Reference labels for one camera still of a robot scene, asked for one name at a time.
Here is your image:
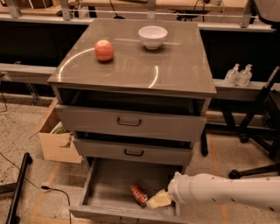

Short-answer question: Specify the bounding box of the cardboard box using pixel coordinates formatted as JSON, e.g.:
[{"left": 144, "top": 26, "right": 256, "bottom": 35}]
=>
[{"left": 31, "top": 99, "right": 82, "bottom": 164}]

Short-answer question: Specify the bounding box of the black stand leg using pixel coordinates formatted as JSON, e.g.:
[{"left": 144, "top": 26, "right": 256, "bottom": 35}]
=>
[{"left": 0, "top": 152, "right": 32, "bottom": 224}]

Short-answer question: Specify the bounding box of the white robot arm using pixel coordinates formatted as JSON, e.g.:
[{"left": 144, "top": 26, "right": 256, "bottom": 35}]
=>
[{"left": 147, "top": 172, "right": 280, "bottom": 214}]

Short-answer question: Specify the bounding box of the white ceramic bowl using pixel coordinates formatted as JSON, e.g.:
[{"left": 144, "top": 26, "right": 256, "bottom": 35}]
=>
[{"left": 138, "top": 25, "right": 168, "bottom": 50}]

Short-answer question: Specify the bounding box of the red apple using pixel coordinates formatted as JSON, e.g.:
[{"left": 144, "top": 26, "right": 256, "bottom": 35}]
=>
[{"left": 94, "top": 39, "right": 114, "bottom": 61}]

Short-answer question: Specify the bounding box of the grey drawer cabinet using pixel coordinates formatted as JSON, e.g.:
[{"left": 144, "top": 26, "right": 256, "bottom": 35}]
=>
[{"left": 46, "top": 18, "right": 217, "bottom": 165}]

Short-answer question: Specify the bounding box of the grey open bottom drawer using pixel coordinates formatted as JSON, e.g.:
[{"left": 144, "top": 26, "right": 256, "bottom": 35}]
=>
[{"left": 70, "top": 159, "right": 187, "bottom": 224}]

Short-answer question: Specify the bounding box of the black office chair base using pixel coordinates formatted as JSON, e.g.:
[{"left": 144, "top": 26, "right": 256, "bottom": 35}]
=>
[{"left": 228, "top": 66, "right": 280, "bottom": 179}]

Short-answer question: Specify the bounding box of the black floor cable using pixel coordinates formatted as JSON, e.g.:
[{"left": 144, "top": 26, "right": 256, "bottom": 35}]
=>
[{"left": 0, "top": 152, "right": 73, "bottom": 224}]

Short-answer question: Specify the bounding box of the grey middle drawer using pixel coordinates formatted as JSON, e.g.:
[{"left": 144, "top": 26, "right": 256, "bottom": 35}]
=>
[{"left": 73, "top": 138, "right": 193, "bottom": 166}]

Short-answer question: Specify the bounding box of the grey top drawer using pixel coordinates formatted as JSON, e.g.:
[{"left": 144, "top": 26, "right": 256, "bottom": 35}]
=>
[{"left": 55, "top": 104, "right": 206, "bottom": 142}]

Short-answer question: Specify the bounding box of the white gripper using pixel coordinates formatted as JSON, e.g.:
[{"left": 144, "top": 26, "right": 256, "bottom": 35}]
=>
[{"left": 147, "top": 171, "right": 190, "bottom": 209}]

